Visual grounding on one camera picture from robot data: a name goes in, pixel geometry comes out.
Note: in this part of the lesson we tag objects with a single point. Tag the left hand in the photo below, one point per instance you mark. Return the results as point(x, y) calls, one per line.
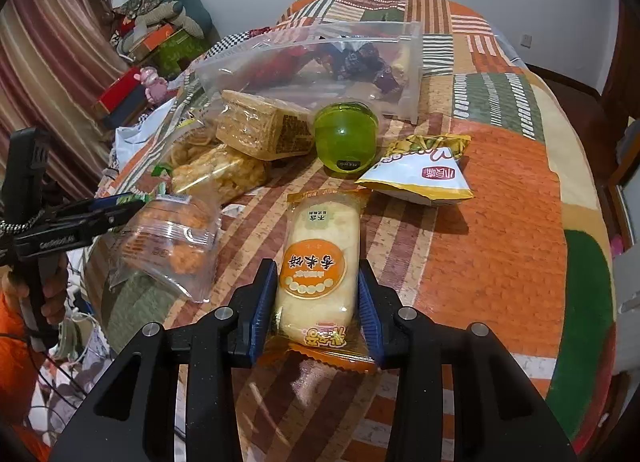
point(54, 292)

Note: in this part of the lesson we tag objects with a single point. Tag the yellow white snack bag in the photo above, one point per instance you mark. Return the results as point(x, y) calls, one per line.
point(421, 169)

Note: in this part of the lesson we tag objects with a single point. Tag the blue silver snack packet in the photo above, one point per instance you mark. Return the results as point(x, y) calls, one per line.
point(362, 63)

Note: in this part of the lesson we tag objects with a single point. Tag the pile of clothes and boxes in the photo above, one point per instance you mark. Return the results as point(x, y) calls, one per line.
point(165, 34)

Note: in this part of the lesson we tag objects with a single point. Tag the striped pink brown curtain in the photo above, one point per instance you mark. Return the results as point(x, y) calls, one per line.
point(55, 62)

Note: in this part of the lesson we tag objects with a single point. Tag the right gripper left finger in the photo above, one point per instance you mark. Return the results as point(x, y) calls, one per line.
point(130, 414)

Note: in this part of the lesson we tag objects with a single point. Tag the red snack packet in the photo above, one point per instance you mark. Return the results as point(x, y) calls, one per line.
point(278, 68)

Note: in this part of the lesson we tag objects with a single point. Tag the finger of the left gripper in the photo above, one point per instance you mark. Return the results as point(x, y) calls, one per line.
point(99, 221)
point(119, 199)

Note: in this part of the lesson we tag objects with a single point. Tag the clear bag orange crackers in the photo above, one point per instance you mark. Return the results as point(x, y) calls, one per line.
point(173, 239)

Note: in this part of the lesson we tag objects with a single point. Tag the checkered patchwork quilt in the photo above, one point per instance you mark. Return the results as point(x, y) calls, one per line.
point(233, 40)

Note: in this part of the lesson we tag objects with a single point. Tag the clear plastic storage bin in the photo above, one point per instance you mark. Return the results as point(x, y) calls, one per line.
point(399, 44)

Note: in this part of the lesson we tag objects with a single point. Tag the brown wooden door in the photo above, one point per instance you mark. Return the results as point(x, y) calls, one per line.
point(620, 97)

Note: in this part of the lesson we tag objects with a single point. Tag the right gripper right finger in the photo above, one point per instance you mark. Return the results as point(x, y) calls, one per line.
point(498, 413)

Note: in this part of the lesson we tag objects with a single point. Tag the red and blue boxes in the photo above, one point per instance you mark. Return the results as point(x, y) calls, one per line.
point(120, 102)

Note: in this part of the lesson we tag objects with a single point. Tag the pink plush toy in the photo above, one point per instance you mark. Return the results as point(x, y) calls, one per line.
point(155, 87)

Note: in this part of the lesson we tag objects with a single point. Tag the patchwork striped bed blanket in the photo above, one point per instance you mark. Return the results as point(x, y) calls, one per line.
point(528, 255)

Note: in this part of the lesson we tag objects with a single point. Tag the orange rice cracker pack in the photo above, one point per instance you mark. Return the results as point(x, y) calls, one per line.
point(315, 313)

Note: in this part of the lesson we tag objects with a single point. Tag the white cloth bag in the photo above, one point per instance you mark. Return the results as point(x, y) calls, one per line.
point(129, 140)

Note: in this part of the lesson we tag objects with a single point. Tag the white wall socket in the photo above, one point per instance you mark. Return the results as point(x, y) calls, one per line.
point(526, 41)

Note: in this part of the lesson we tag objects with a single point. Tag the square cracker stack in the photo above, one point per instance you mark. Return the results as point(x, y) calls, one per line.
point(264, 128)

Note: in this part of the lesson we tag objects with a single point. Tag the clear bag puffed rice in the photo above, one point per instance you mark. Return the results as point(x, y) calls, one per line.
point(220, 175)

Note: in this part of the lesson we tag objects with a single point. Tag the green jelly cup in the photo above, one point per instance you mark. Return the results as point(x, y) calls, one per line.
point(346, 136)

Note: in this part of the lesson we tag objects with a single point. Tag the orange jacket sleeve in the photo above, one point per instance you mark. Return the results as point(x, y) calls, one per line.
point(18, 381)

